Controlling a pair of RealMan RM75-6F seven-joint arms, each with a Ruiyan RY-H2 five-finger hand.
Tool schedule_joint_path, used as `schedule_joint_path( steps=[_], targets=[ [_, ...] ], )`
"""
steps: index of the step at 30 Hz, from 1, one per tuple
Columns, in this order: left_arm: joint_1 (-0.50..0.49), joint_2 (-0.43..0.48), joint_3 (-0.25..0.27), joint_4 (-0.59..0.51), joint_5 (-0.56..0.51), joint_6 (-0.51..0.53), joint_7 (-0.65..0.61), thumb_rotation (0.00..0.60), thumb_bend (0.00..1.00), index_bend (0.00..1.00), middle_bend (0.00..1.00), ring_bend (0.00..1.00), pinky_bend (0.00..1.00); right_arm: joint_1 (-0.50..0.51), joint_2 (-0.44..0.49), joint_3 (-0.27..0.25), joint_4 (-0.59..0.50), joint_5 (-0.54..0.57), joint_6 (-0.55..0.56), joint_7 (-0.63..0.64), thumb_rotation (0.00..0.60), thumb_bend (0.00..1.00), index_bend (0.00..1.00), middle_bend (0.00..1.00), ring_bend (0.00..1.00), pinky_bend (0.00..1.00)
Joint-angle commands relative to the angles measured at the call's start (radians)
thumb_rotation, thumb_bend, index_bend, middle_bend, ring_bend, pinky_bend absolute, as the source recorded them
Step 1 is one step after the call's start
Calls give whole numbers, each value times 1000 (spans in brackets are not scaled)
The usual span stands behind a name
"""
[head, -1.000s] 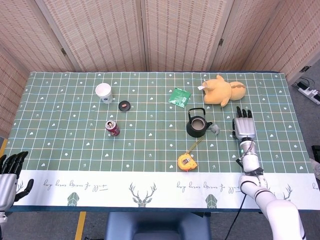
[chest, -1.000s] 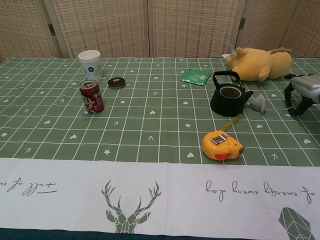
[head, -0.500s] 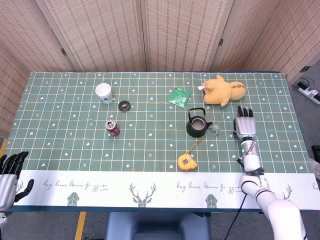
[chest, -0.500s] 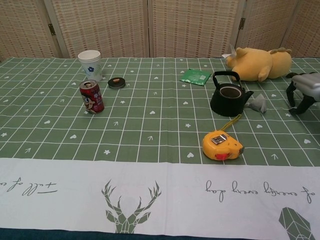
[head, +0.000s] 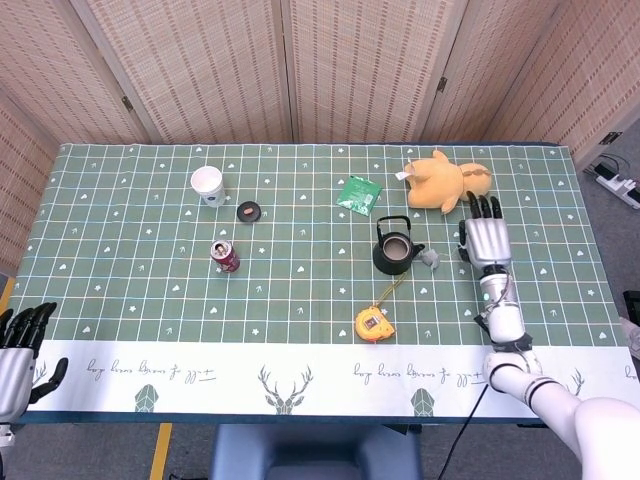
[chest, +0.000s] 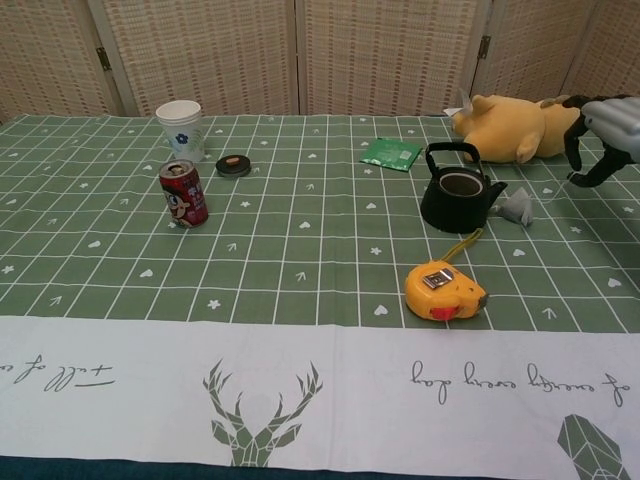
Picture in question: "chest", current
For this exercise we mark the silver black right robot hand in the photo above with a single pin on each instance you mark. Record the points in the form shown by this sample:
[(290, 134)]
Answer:
[(615, 122)]

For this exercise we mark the grey pyramid tea bag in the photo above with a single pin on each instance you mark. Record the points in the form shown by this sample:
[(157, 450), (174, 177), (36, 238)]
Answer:
[(517, 207)]

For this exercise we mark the black cast iron teapot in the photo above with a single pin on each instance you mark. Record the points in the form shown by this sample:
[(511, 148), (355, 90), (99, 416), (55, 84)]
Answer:
[(440, 207)]

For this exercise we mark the green tea packet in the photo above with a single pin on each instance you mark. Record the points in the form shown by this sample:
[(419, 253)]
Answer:
[(390, 152)]

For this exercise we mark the black round lid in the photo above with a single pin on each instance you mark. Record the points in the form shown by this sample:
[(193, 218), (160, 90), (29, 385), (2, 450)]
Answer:
[(232, 167)]

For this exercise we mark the yellow plush toy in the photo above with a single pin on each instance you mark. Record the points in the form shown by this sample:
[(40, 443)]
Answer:
[(510, 130)]

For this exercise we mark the woven folding screen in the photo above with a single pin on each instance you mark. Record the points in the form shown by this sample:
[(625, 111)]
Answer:
[(380, 55)]

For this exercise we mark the yellow tape measure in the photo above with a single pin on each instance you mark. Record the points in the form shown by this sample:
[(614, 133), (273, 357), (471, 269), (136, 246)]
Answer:
[(435, 297)]

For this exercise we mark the green grid deer tablecloth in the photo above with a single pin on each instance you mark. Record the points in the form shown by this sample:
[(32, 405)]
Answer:
[(310, 260)]

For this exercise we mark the white flower paper cup stack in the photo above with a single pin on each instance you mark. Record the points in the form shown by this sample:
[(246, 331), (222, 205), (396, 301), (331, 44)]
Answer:
[(184, 135)]

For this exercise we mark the red drink can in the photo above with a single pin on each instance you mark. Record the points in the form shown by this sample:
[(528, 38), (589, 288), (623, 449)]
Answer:
[(185, 200)]

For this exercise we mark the dark blue fabric strip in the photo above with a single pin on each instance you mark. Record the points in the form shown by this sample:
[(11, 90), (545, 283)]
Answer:
[(60, 462)]

